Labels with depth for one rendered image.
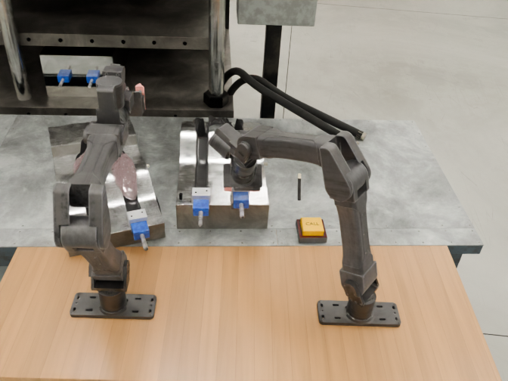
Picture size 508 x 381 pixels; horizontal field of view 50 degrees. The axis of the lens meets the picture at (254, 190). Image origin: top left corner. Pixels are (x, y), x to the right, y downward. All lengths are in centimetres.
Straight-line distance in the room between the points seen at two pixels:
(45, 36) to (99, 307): 118
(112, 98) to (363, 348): 80
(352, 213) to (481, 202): 216
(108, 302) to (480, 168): 269
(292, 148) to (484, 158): 260
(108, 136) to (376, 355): 78
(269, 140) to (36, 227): 75
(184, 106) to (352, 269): 115
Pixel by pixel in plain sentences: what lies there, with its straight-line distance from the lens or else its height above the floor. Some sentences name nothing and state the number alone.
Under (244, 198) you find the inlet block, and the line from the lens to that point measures 148.
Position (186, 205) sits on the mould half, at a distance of 153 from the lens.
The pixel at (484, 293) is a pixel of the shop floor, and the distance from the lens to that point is 276.
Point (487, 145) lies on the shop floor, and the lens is 385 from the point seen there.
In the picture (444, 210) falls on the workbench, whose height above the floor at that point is 80.
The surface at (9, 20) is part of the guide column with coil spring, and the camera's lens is 220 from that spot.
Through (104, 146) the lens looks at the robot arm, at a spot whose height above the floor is 123.
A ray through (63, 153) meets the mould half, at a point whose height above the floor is 88.
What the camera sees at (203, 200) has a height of 90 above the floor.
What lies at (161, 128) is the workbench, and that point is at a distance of 203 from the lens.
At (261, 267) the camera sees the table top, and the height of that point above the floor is 80.
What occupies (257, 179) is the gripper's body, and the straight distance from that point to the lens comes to 142.
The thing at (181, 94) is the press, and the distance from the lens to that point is 229.
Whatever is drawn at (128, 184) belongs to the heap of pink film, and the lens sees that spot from 161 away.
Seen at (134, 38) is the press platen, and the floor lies 103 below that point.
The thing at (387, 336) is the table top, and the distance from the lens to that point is 139.
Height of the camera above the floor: 186
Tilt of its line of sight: 38 degrees down
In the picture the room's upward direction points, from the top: 4 degrees clockwise
